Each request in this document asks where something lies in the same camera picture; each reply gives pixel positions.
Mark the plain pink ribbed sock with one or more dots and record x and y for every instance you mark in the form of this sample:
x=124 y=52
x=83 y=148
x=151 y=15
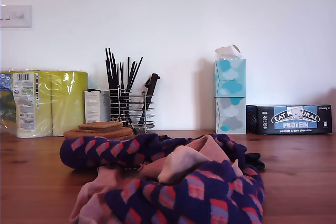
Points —
x=92 y=195
x=207 y=145

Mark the purple sock with pink squares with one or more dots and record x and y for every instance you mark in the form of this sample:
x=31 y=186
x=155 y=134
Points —
x=86 y=150
x=199 y=197

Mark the thin black stick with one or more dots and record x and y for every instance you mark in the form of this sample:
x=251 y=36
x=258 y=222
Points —
x=123 y=77
x=136 y=72
x=128 y=74
x=107 y=69
x=114 y=74
x=111 y=69

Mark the black tipped wooden brush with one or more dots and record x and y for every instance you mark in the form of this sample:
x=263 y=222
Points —
x=133 y=128

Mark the round cork trivet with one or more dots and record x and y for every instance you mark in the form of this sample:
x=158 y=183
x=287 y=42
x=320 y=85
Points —
x=132 y=137
x=71 y=133

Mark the grey cloud tissue box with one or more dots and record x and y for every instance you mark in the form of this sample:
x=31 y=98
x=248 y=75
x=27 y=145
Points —
x=231 y=116

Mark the blue cloud tissue box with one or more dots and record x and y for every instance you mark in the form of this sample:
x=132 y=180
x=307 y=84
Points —
x=231 y=77

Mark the square cork coaster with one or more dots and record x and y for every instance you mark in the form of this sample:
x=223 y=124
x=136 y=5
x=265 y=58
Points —
x=105 y=123
x=86 y=128

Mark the white tissue sheet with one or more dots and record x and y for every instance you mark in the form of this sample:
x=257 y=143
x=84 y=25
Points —
x=225 y=51

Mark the small white carton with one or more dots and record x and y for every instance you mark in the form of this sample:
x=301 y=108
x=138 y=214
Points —
x=92 y=106

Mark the yellow paper towel pack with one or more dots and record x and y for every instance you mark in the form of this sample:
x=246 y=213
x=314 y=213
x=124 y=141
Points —
x=65 y=98

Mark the black protein bar box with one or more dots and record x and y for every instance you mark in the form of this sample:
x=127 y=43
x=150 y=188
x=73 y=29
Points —
x=288 y=124

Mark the white wall switch plate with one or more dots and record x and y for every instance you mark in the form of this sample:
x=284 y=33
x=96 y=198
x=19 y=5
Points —
x=15 y=16

